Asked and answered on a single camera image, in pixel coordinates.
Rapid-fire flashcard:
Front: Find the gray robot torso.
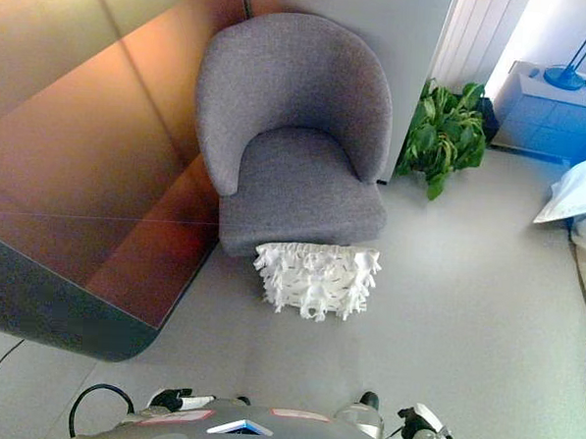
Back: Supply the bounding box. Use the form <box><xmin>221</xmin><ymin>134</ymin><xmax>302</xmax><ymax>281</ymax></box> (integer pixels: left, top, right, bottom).
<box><xmin>73</xmin><ymin>390</ymin><xmax>415</xmax><ymax>439</ymax></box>

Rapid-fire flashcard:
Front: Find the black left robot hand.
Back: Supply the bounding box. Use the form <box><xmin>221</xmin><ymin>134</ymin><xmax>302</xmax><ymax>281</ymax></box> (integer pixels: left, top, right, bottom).
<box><xmin>145</xmin><ymin>386</ymin><xmax>217</xmax><ymax>415</ymax></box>

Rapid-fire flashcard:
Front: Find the black desk lamp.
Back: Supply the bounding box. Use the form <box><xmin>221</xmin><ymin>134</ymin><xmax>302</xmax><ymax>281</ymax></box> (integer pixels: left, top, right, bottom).
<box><xmin>542</xmin><ymin>0</ymin><xmax>586</xmax><ymax>93</ymax></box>

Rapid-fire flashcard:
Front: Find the gray fabric armchair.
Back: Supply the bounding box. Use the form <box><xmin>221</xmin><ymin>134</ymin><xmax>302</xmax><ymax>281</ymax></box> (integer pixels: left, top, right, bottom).
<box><xmin>187</xmin><ymin>6</ymin><xmax>400</xmax><ymax>266</ymax></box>

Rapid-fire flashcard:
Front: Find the white bed pillow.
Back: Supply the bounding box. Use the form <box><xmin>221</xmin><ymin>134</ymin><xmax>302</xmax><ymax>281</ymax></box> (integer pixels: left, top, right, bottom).
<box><xmin>533</xmin><ymin>147</ymin><xmax>586</xmax><ymax>228</ymax></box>

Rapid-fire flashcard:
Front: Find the black plant pot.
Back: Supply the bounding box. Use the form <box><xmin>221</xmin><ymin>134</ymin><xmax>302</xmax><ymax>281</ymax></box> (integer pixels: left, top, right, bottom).
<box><xmin>473</xmin><ymin>95</ymin><xmax>503</xmax><ymax>142</ymax></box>

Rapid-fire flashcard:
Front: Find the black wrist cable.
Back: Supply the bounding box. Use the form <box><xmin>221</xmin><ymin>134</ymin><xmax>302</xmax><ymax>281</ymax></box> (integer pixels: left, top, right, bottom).
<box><xmin>67</xmin><ymin>381</ymin><xmax>138</xmax><ymax>439</ymax></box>

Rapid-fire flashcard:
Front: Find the white fringed pillow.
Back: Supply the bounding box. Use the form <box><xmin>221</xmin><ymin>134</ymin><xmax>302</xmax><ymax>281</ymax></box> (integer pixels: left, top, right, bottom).
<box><xmin>248</xmin><ymin>239</ymin><xmax>384</xmax><ymax>326</ymax></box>

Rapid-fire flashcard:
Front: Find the brown wooden desk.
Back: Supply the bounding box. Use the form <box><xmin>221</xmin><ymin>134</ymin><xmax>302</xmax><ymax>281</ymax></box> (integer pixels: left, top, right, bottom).
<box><xmin>0</xmin><ymin>0</ymin><xmax>252</xmax><ymax>369</ymax></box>

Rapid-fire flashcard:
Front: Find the white bedside cabinet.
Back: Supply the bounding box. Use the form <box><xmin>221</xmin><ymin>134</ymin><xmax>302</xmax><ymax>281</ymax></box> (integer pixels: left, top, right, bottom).
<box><xmin>489</xmin><ymin>59</ymin><xmax>586</xmax><ymax>166</ymax></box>

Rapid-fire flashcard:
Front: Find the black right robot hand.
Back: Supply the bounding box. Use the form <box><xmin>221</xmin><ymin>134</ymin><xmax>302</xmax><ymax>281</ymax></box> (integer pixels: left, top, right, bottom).
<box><xmin>396</xmin><ymin>401</ymin><xmax>457</xmax><ymax>439</ymax></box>

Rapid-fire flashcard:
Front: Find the green leafy houseplant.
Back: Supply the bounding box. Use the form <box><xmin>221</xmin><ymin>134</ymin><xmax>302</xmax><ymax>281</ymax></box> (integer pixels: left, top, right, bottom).
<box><xmin>394</xmin><ymin>76</ymin><xmax>492</xmax><ymax>205</ymax></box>

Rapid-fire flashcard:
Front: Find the white ribbed radiator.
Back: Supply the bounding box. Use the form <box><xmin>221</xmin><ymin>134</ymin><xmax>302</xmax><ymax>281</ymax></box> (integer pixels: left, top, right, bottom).
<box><xmin>426</xmin><ymin>0</ymin><xmax>526</xmax><ymax>97</ymax></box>

